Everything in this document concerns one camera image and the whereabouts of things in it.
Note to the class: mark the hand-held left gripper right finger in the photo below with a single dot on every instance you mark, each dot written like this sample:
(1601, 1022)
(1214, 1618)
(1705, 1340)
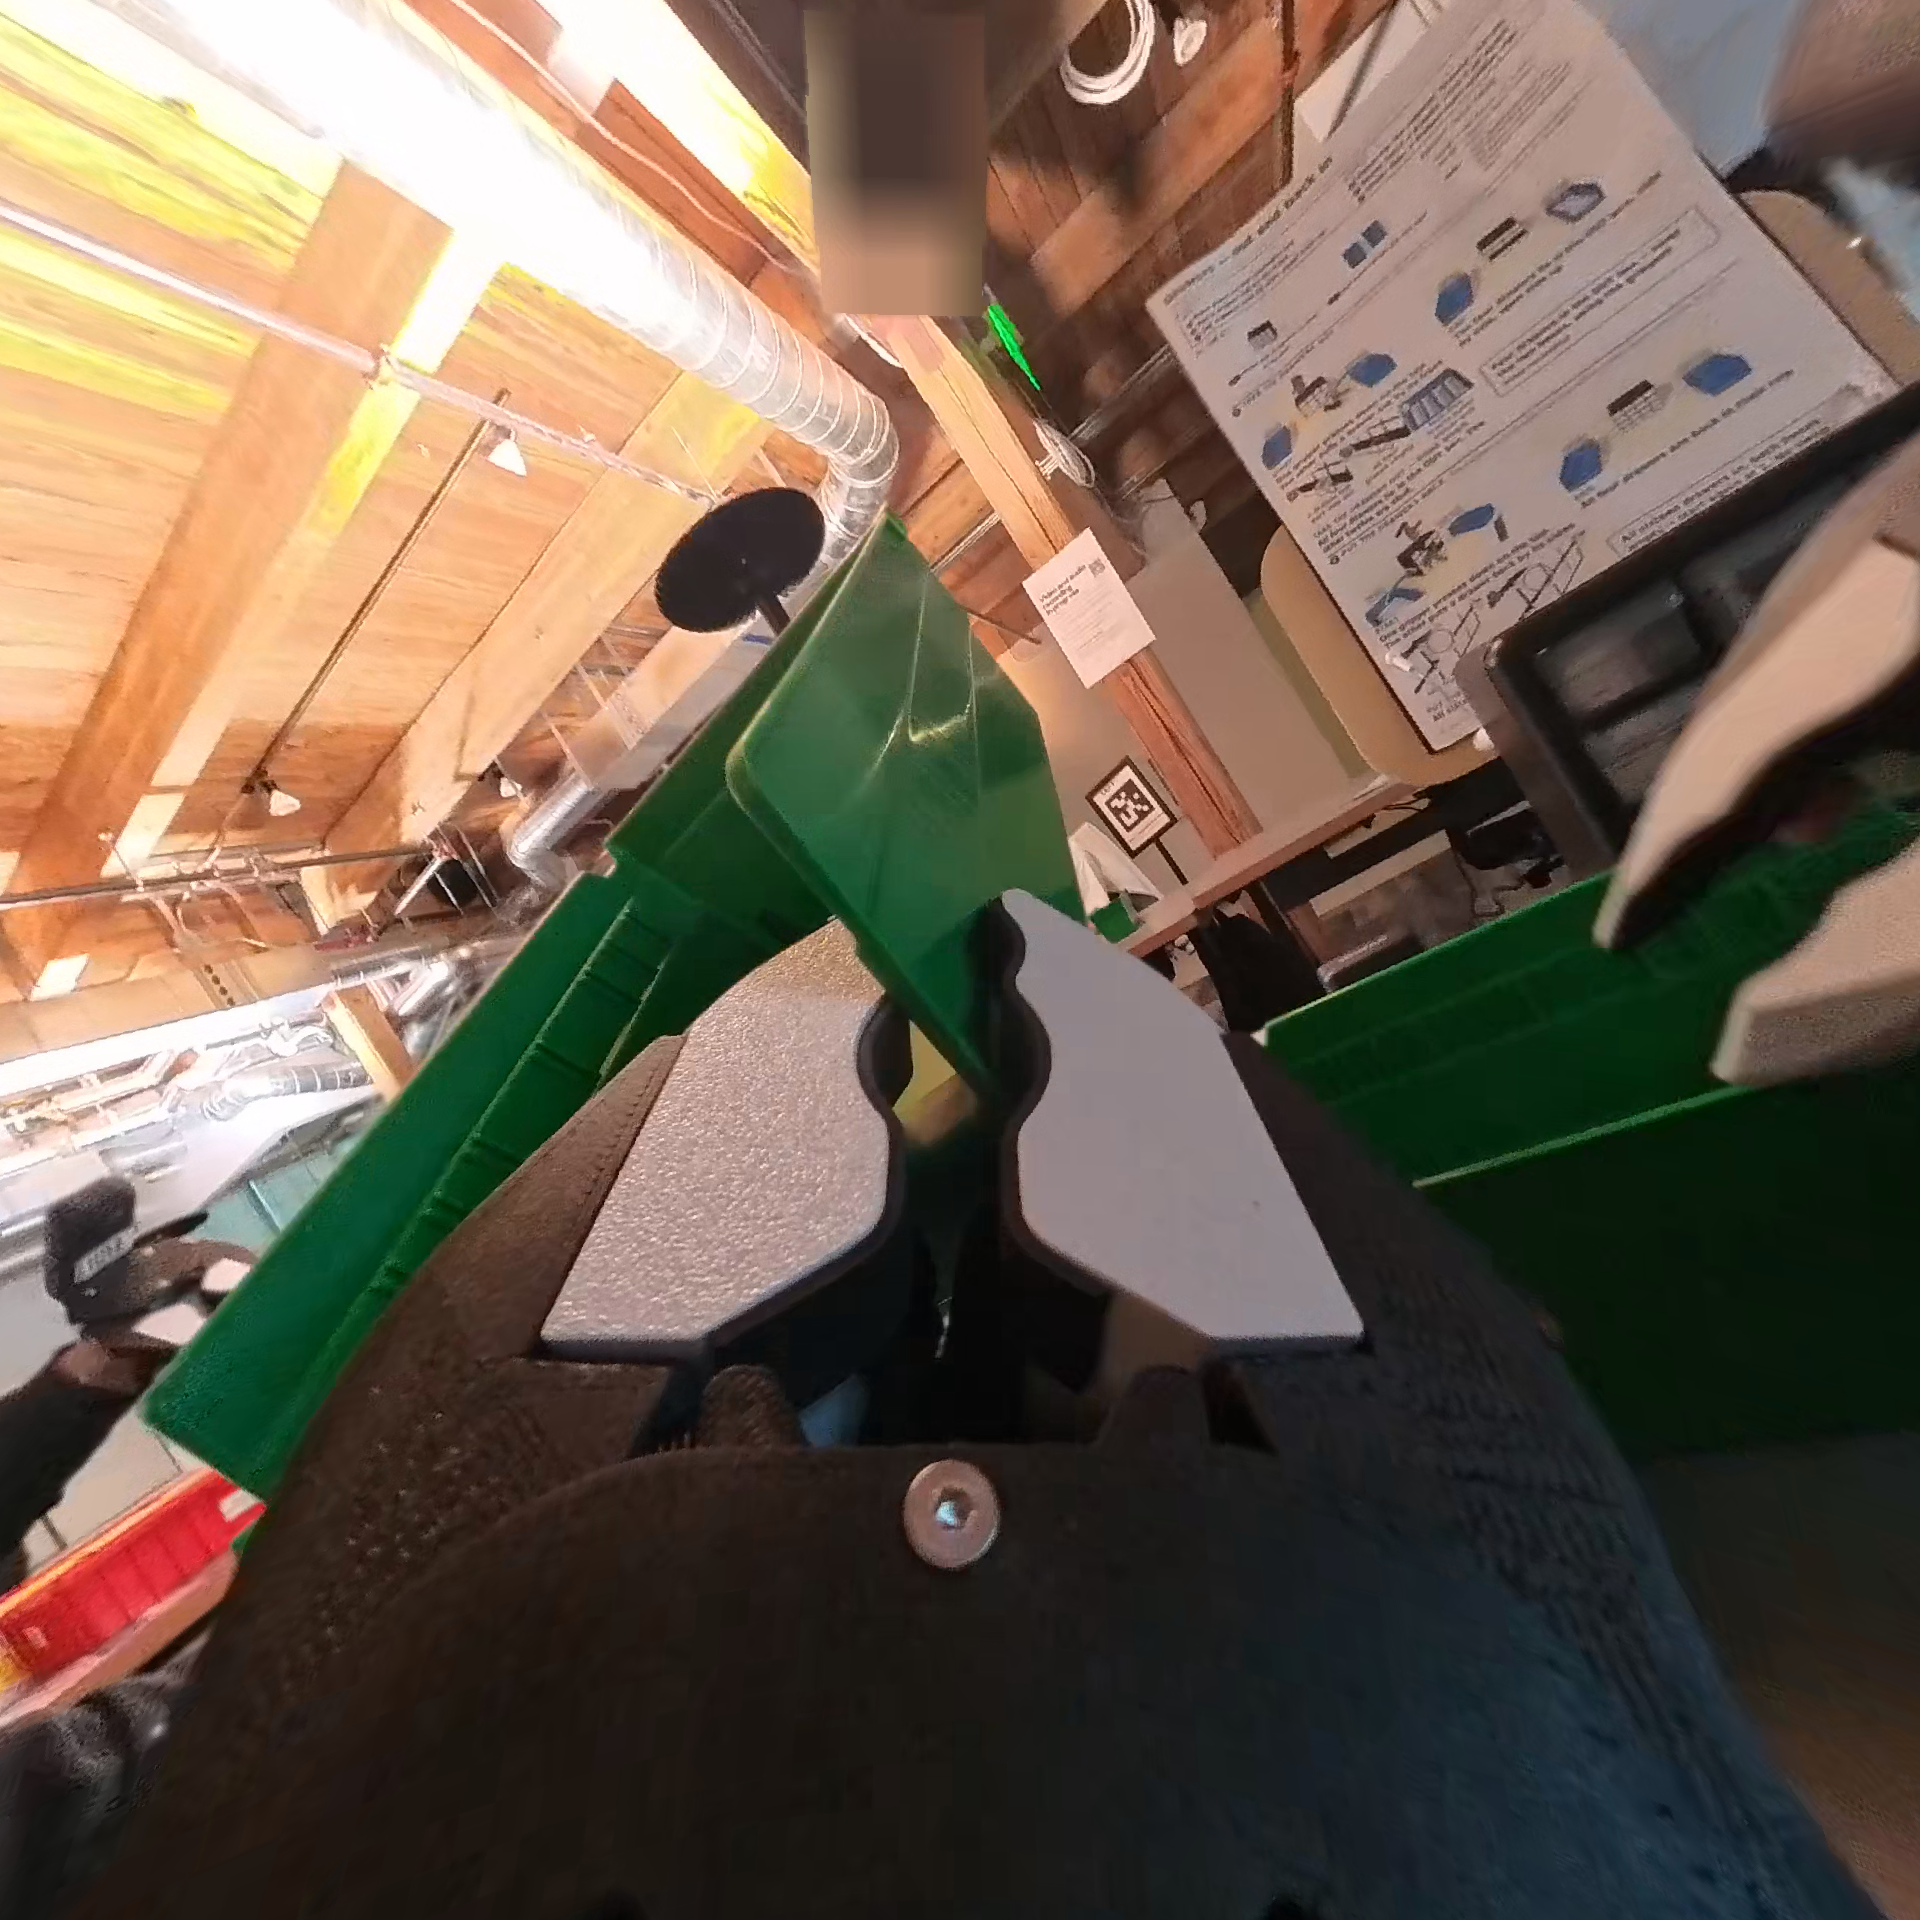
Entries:
(1170, 1170)

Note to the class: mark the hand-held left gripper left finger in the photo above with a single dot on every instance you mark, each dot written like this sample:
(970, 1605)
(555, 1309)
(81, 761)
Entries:
(721, 1170)

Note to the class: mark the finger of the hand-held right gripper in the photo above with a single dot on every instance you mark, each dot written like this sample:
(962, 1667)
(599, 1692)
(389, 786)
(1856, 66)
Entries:
(1842, 997)
(1783, 717)

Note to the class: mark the black drawer cabinet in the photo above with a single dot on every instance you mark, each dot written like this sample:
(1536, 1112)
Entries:
(1513, 707)

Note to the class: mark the green plastic bin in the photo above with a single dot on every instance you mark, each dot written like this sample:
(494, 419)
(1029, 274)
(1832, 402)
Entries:
(1653, 1200)
(882, 777)

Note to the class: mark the rows of clear cabinet drawers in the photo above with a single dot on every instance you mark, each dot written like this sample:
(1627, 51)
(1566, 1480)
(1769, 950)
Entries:
(1618, 645)

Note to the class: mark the background wooden desk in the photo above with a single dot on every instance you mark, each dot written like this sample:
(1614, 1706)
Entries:
(1278, 860)

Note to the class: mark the black white fiducial marker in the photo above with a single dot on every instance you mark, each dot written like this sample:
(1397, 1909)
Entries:
(1128, 810)

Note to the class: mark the white instruction poster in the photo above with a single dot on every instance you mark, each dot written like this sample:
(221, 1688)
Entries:
(1499, 300)

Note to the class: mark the white paper notice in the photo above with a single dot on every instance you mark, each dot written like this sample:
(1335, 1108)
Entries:
(1088, 611)

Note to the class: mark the black round disc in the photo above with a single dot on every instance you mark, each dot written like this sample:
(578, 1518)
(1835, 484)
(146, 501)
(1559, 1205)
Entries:
(738, 558)

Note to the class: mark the wooden pillar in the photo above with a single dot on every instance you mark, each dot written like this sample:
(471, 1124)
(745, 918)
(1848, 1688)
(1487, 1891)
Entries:
(1047, 510)

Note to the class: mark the red plastic bin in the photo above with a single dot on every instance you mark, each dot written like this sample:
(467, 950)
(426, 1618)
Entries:
(107, 1573)

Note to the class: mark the green exit sign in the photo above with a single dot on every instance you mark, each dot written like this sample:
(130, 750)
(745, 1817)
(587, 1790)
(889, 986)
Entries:
(1013, 342)

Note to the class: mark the silver ventilation duct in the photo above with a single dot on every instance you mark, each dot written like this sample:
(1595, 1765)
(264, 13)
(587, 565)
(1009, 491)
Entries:
(751, 376)

